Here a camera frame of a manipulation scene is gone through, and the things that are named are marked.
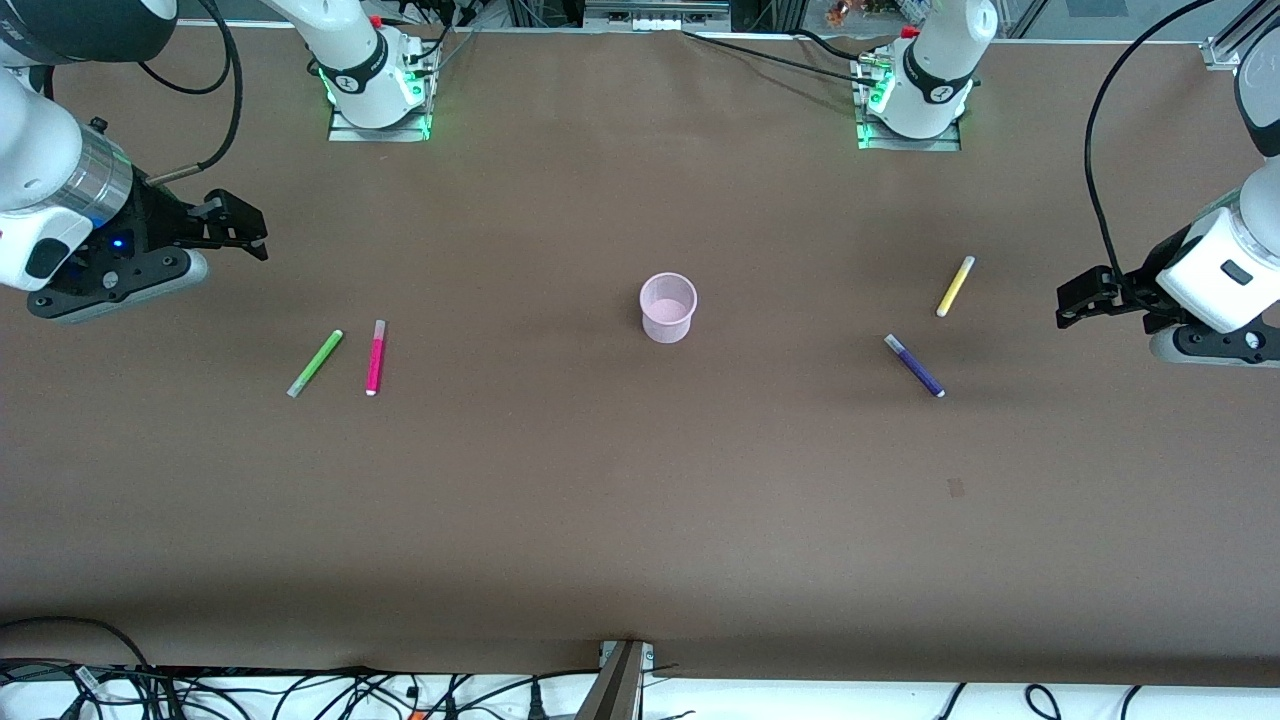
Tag grey metal table bracket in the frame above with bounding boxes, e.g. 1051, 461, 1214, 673
575, 640, 656, 720

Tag black base cable bundle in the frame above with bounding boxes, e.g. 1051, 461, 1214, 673
405, 0, 481, 76

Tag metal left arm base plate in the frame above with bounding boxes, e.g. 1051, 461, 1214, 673
857, 60, 963, 153

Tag green pen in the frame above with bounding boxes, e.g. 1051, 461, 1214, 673
287, 329, 345, 399

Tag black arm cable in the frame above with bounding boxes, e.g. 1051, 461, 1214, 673
138, 0, 246, 188
1084, 0, 1216, 291

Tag short black table cable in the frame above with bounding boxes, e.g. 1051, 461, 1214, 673
795, 28, 871, 63

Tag thick black arced cable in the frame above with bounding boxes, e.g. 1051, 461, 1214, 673
0, 616, 153, 669

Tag white power strip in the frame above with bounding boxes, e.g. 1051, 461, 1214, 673
583, 0, 732, 32

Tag pink cup holder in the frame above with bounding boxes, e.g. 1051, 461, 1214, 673
640, 272, 698, 345

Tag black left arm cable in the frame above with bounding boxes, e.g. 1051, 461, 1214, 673
1084, 0, 1216, 291

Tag tangled black floor cables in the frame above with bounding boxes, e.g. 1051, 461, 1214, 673
0, 658, 601, 720

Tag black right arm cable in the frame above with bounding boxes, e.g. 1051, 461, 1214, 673
138, 0, 246, 188

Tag aluminium corner profile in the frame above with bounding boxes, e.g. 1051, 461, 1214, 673
1203, 0, 1280, 71

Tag long black table cable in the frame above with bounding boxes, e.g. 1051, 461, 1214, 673
683, 30, 881, 86

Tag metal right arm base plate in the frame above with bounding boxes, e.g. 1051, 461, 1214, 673
328, 60, 433, 143

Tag yellow pen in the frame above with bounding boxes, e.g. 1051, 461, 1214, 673
936, 255, 976, 319

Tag purple pen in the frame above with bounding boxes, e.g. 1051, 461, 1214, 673
884, 334, 947, 399

